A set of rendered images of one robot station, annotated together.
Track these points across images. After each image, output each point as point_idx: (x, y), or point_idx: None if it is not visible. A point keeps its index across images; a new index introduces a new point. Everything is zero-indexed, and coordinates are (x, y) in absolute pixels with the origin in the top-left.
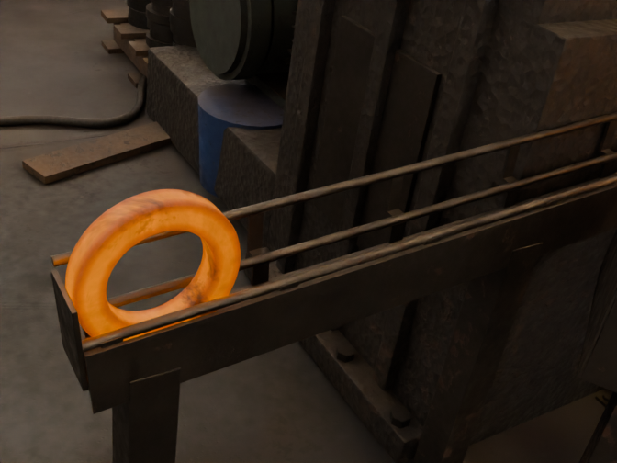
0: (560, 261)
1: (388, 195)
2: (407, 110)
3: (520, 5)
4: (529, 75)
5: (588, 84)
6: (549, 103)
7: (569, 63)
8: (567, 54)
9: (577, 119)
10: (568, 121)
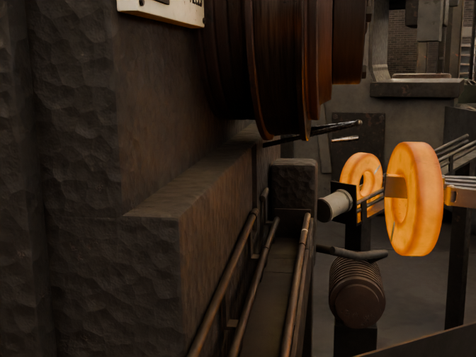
0: None
1: None
2: None
3: (82, 200)
4: (140, 286)
5: (202, 261)
6: (185, 309)
7: (188, 248)
8: (184, 237)
9: (205, 308)
10: (200, 316)
